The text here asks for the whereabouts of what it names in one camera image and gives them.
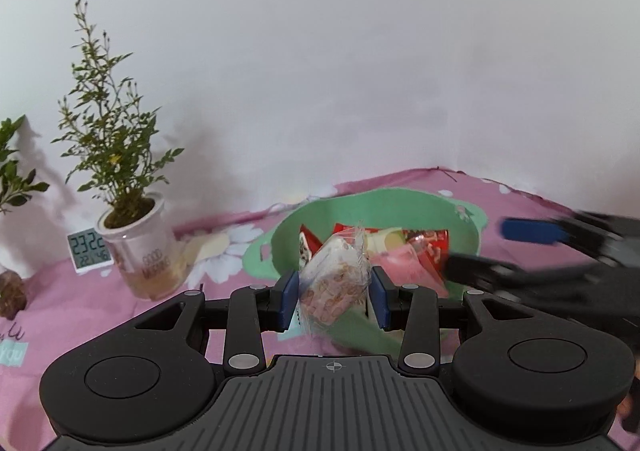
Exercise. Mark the digital clock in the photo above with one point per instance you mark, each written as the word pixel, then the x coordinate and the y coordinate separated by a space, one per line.
pixel 90 248

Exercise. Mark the red clear snack packet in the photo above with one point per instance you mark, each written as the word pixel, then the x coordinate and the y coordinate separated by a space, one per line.
pixel 432 248

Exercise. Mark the thin-leaved plant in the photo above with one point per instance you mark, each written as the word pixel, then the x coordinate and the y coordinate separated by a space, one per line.
pixel 117 166

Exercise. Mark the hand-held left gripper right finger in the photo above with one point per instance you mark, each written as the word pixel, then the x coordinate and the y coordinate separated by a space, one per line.
pixel 380 303

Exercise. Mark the green plastic bowl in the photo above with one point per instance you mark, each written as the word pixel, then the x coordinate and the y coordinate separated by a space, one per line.
pixel 350 211

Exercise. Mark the red and white snack packet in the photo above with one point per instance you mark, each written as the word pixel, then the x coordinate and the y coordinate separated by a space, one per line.
pixel 307 243

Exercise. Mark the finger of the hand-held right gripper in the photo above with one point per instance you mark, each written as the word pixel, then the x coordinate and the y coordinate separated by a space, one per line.
pixel 480 271
pixel 530 230

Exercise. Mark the pink floral tablecloth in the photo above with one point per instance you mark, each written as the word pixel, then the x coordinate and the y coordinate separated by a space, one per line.
pixel 60 311

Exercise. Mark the broad-leaved plant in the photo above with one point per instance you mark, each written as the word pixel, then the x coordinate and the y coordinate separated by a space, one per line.
pixel 17 188

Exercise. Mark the yellow label snack packet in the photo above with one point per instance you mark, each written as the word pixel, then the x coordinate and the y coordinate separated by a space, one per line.
pixel 387 238

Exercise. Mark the white plant pot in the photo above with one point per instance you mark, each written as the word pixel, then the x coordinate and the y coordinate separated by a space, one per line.
pixel 145 256

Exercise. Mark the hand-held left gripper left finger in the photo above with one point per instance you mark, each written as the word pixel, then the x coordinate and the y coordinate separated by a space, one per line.
pixel 287 301

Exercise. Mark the person's right hand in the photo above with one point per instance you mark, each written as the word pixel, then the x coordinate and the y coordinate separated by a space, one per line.
pixel 634 406

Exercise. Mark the pink snack packet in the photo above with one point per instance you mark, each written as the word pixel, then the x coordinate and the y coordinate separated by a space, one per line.
pixel 400 266

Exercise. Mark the red long biscuit packet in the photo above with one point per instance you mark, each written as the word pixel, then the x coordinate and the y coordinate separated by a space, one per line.
pixel 342 228

